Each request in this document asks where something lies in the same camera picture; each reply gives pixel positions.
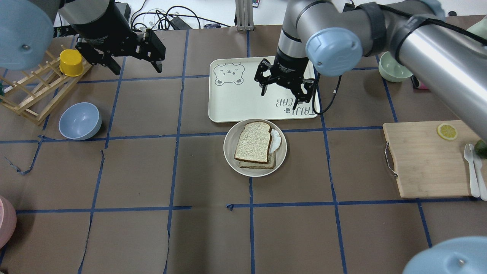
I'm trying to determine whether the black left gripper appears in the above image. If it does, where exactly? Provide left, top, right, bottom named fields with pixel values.
left=74, top=4, right=166, bottom=76

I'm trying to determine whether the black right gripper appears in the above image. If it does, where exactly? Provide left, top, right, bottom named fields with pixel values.
left=254, top=57, right=315, bottom=111

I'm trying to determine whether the bread slice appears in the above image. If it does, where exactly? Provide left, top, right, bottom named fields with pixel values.
left=239, top=152, right=275, bottom=169
left=234, top=121, right=272, bottom=164

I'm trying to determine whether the cream round plate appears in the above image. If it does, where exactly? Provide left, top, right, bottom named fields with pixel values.
left=224, top=119, right=287, bottom=177

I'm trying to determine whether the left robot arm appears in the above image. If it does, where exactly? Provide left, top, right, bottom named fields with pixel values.
left=0, top=0, right=166, bottom=76

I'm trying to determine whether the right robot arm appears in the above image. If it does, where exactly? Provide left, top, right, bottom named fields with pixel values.
left=255, top=0, right=486, bottom=140

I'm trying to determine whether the bread slice under egg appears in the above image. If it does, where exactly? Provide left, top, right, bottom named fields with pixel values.
left=239, top=152, right=275, bottom=169

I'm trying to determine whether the fried egg toy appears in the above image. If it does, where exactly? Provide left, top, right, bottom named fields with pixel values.
left=269, top=129, right=282, bottom=154

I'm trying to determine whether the cream bear tray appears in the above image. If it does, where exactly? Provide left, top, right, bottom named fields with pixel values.
left=208, top=57, right=320, bottom=123

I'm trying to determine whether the black power adapter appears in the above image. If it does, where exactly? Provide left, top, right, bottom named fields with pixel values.
left=169, top=17, right=193, bottom=30

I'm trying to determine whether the yellow mug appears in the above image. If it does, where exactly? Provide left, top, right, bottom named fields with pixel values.
left=59, top=49, right=84, bottom=77

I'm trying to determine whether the blue bowl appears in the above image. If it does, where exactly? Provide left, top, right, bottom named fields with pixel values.
left=59, top=102, right=102, bottom=140

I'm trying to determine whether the wooden cup rack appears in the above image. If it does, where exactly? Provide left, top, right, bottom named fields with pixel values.
left=1, top=51, right=92, bottom=126

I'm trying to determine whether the light green bowl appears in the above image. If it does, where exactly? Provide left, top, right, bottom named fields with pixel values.
left=379, top=51, right=413, bottom=83

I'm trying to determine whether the pink cloth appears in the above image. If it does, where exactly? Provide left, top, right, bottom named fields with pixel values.
left=410, top=75, right=428, bottom=90

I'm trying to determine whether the wooden cutting board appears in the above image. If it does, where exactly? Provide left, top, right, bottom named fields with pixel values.
left=383, top=120, right=480, bottom=198

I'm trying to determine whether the lemon slice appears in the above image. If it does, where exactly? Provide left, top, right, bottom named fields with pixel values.
left=436, top=123, right=458, bottom=141

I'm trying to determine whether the white plastic fork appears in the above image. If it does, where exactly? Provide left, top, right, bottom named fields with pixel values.
left=464, top=143, right=480, bottom=198

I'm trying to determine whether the pink bowl with ice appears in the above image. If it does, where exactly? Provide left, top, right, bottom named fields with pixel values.
left=0, top=196, right=17, bottom=248

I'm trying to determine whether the white plastic spoon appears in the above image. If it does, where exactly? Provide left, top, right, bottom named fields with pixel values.
left=469, top=144, right=487, bottom=201

